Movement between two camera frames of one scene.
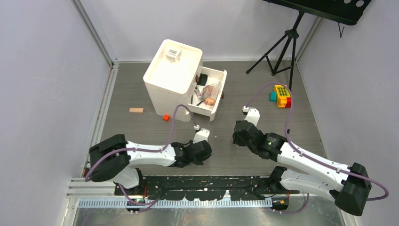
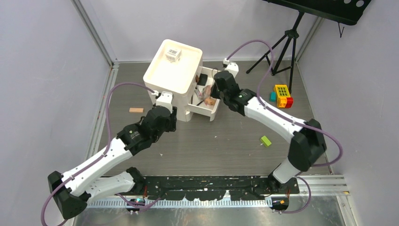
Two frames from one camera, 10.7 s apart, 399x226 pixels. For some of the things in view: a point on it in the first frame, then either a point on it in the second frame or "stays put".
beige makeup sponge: (210, 101) stays put
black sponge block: (203, 79) stays put
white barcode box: (173, 55) stays put
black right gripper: (237, 140) to (213, 93)
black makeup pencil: (199, 102) stays put
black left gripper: (199, 162) to (172, 118)
